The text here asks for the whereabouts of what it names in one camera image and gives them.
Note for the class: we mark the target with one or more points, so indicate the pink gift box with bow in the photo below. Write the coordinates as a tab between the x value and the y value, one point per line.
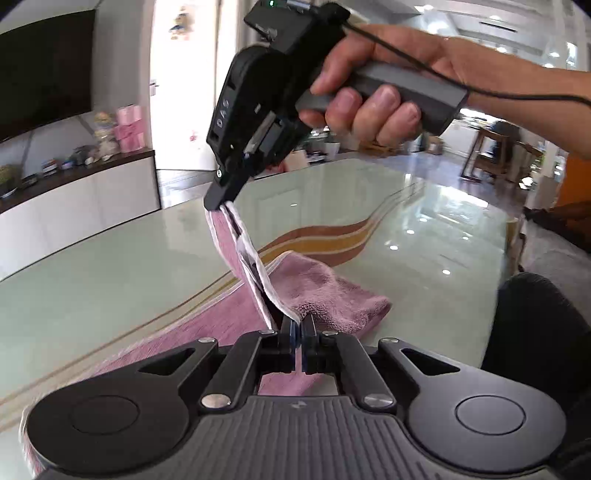
130	129

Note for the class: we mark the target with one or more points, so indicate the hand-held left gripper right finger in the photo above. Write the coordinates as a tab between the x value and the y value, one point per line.
308	344

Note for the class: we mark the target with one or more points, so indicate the person's right hand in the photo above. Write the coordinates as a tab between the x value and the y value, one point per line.
392	46

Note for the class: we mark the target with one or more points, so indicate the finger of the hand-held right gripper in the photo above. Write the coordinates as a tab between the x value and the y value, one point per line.
241	182
217	194

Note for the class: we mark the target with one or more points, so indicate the hanging door toy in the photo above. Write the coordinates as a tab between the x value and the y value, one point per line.
180	23

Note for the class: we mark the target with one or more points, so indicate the grey sofa with black trim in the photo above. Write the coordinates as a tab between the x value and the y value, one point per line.
554	258

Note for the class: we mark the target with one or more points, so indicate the person's right forearm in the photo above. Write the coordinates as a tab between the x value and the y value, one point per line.
531	85

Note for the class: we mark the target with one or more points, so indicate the wooden chair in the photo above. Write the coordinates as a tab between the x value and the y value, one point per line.
485	152

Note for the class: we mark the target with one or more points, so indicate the white TV cabinet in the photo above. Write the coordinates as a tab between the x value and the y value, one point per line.
69	207

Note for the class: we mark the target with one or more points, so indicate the cardboard box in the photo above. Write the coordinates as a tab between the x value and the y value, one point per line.
435	144

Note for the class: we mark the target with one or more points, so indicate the yellow flower plant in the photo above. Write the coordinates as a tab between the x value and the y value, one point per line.
9	177

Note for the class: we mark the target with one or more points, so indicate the orange cushion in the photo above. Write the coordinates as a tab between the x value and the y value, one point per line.
575	182

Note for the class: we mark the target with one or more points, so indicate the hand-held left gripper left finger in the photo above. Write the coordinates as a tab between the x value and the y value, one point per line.
290	344

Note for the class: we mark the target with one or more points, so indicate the white door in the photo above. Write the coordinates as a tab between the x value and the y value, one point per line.
184	92

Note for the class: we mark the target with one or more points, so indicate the stack of books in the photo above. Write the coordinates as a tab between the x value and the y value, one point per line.
51	167

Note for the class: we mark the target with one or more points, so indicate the dark jar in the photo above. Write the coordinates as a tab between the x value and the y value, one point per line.
84	155

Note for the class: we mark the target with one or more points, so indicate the black tray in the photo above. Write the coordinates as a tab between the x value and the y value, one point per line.
31	180

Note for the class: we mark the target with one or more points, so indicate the black television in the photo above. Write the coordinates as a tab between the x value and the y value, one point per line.
46	69

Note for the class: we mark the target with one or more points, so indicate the pink towel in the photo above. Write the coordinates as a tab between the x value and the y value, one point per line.
314	281

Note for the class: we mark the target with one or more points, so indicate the pink cartoon door sticker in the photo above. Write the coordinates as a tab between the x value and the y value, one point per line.
192	137

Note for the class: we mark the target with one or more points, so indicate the wrapped plush bouquet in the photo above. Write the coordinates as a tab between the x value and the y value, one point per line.
105	136

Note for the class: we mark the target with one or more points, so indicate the person's dark clothed leg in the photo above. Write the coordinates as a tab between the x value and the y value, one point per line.
535	346

